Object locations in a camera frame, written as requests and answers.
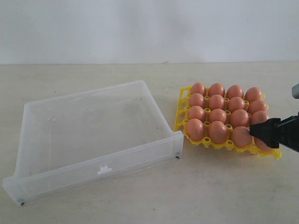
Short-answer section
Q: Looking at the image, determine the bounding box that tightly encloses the brown egg packed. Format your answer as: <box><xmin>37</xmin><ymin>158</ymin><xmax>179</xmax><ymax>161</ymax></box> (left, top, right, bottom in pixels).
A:
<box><xmin>208</xmin><ymin>83</ymin><xmax>225</xmax><ymax>97</ymax></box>
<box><xmin>191</xmin><ymin>82</ymin><xmax>206</xmax><ymax>96</ymax></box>
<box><xmin>189</xmin><ymin>93</ymin><xmax>206</xmax><ymax>108</ymax></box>
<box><xmin>227</xmin><ymin>84</ymin><xmax>244</xmax><ymax>99</ymax></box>
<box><xmin>208</xmin><ymin>94</ymin><xmax>225</xmax><ymax>111</ymax></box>
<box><xmin>245</xmin><ymin>87</ymin><xmax>264</xmax><ymax>103</ymax></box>

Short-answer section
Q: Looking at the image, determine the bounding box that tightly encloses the clear plastic bin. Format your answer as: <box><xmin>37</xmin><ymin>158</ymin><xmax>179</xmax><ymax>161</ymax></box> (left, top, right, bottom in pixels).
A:
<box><xmin>2</xmin><ymin>81</ymin><xmax>184</xmax><ymax>205</ymax></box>

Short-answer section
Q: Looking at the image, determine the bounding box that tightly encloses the brown egg bin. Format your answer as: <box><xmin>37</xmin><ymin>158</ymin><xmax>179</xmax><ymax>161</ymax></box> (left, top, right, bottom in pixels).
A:
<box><xmin>227</xmin><ymin>97</ymin><xmax>245</xmax><ymax>113</ymax></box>
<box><xmin>186</xmin><ymin>119</ymin><xmax>205</xmax><ymax>141</ymax></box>
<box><xmin>254</xmin><ymin>138</ymin><xmax>273</xmax><ymax>152</ymax></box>
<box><xmin>229</xmin><ymin>109</ymin><xmax>249</xmax><ymax>128</ymax></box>
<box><xmin>208</xmin><ymin>121</ymin><xmax>228</xmax><ymax>144</ymax></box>
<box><xmin>231</xmin><ymin>126</ymin><xmax>252</xmax><ymax>147</ymax></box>
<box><xmin>187</xmin><ymin>105</ymin><xmax>206</xmax><ymax>122</ymax></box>
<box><xmin>208</xmin><ymin>108</ymin><xmax>227</xmax><ymax>124</ymax></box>
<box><xmin>250</xmin><ymin>111</ymin><xmax>270</xmax><ymax>125</ymax></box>

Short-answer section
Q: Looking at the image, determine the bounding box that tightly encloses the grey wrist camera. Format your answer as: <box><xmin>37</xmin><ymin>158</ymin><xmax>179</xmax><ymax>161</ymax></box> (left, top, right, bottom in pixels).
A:
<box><xmin>292</xmin><ymin>84</ymin><xmax>299</xmax><ymax>99</ymax></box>

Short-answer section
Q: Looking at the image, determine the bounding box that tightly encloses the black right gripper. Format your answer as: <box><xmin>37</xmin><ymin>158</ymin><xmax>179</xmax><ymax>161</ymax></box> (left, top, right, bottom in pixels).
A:
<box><xmin>249</xmin><ymin>115</ymin><xmax>299</xmax><ymax>152</ymax></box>

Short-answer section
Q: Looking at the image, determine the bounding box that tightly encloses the brown egg bin front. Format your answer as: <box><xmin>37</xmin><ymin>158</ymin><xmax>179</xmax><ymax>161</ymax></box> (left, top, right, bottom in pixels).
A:
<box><xmin>186</xmin><ymin>119</ymin><xmax>205</xmax><ymax>141</ymax></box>

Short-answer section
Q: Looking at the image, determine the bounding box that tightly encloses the yellow plastic egg tray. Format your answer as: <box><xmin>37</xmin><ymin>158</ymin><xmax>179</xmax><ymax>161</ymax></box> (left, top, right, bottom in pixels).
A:
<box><xmin>174</xmin><ymin>86</ymin><xmax>282</xmax><ymax>160</ymax></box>

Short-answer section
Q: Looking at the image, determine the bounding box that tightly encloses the brown egg bin corner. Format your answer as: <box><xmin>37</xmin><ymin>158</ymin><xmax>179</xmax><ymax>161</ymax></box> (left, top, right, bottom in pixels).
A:
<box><xmin>247</xmin><ymin>99</ymin><xmax>269</xmax><ymax>114</ymax></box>

